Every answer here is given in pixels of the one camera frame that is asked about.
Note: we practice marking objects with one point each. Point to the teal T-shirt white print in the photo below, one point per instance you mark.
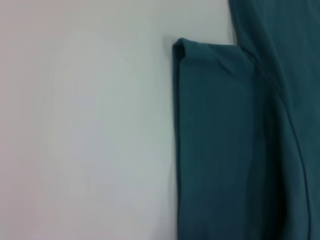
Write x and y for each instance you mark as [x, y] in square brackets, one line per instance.
[225, 125]

